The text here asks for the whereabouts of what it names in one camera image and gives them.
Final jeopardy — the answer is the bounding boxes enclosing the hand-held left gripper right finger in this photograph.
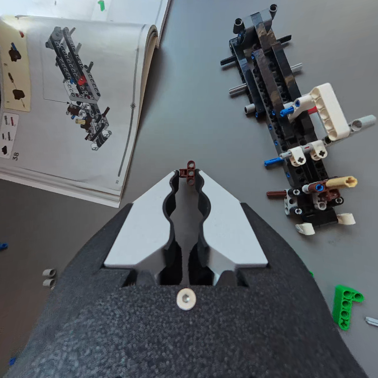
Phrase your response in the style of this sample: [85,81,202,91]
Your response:
[189,170,269,285]

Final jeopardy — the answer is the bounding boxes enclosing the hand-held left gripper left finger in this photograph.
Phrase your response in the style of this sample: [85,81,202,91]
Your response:
[104,170,184,285]

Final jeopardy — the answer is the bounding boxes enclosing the brown lego connector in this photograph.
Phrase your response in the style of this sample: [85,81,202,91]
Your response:
[180,160,197,186]

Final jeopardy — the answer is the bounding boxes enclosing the green angled lego beam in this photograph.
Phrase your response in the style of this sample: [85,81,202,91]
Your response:
[332,285,364,331]

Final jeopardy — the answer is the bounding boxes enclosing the black lego chassis assembly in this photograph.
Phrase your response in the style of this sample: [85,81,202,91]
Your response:
[220,4,377,236]

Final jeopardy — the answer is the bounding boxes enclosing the lego instruction booklet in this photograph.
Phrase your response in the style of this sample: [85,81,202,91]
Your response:
[0,0,172,208]

